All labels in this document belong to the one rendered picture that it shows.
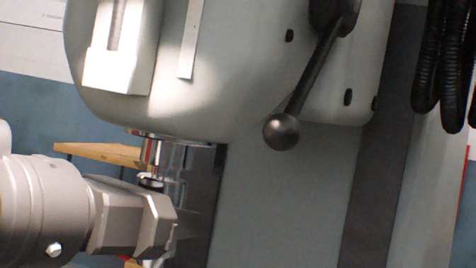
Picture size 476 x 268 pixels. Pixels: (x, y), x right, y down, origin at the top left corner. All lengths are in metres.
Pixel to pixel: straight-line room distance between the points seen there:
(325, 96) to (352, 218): 0.30
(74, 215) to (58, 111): 5.17
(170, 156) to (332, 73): 0.18
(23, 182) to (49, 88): 5.24
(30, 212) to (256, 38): 0.22
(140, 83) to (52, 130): 5.19
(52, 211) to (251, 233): 0.53
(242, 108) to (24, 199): 0.19
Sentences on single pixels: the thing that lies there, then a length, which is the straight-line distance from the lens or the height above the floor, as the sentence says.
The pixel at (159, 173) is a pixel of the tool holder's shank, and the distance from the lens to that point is 0.74.
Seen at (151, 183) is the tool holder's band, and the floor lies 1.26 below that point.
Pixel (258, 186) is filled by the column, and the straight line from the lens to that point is 1.12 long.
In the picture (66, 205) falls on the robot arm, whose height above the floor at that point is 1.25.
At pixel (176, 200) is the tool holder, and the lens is 0.74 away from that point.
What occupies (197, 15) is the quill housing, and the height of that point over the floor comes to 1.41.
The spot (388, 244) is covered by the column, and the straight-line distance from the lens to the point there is 1.07.
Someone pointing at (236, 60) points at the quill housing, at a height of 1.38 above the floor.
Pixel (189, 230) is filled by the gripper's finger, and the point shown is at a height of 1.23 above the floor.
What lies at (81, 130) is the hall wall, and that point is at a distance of 5.71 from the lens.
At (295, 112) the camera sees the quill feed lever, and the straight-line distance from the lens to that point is 0.65.
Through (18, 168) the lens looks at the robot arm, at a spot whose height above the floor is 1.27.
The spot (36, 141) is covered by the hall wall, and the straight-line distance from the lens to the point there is 5.90.
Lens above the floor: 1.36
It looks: 3 degrees down
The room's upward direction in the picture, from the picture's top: 10 degrees clockwise
